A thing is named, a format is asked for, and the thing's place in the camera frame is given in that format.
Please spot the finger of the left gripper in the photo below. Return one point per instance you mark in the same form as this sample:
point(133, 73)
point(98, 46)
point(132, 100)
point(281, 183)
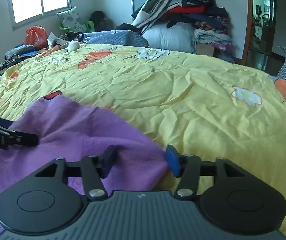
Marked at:
point(22, 138)

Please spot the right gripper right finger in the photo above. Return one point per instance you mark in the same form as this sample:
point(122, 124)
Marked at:
point(187, 168)

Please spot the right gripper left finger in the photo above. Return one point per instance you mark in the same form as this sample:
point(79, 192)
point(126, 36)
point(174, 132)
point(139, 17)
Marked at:
point(94, 169)

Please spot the purple sweater red trim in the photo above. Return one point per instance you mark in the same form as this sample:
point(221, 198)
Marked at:
point(70, 130)

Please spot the dark patterned clothes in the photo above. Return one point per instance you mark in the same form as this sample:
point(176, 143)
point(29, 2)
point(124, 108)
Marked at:
point(13, 60)

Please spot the pile of clothes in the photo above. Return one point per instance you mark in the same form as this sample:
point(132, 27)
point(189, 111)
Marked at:
point(189, 26)

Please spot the yellow carrot print bedsheet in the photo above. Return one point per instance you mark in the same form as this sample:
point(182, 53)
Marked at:
point(198, 104)

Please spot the red plastic bag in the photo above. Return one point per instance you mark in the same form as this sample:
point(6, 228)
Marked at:
point(37, 37)

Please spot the white plush toy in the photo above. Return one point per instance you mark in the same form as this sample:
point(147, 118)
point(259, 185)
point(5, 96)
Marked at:
point(73, 46)

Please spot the floral pillow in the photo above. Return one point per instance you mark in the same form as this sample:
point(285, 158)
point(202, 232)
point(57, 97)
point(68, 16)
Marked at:
point(72, 19)

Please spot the green plastic chair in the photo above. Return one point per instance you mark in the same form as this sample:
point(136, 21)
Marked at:
point(89, 27)

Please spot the blue quilted blanket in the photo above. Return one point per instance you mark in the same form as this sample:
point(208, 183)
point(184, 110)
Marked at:
point(112, 37)

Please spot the dark bag by wall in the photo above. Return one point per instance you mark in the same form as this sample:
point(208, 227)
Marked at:
point(101, 22)

